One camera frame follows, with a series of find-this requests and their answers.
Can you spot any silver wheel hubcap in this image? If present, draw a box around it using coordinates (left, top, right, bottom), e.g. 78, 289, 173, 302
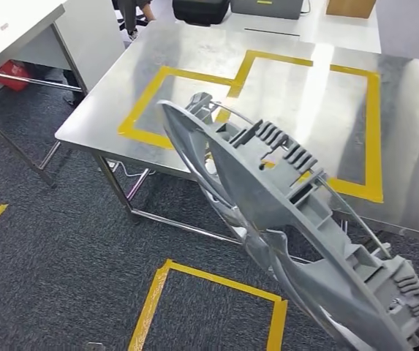
157, 91, 419, 351

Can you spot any white desk with metal legs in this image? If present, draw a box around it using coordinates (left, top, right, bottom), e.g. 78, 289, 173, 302
0, 0, 126, 189

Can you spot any grey laptop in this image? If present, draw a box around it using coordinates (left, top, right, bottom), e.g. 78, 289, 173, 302
229, 0, 305, 20

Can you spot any red bag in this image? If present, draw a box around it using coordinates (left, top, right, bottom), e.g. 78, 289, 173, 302
0, 60, 32, 93

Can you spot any black carry case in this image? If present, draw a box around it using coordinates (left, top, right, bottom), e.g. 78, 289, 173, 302
171, 0, 231, 26

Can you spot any seated person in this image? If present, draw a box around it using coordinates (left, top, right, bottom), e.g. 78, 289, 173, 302
115, 0, 157, 42

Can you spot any steel workbench table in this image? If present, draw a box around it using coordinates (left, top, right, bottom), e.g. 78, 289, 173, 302
54, 21, 419, 265

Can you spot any cardboard box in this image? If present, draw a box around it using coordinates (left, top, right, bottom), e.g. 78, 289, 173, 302
325, 0, 377, 20

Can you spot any white desk with slot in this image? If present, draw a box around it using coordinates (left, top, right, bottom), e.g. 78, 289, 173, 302
174, 0, 383, 54

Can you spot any large yellow bench tape outline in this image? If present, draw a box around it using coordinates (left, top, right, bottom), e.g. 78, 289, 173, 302
227, 50, 383, 205

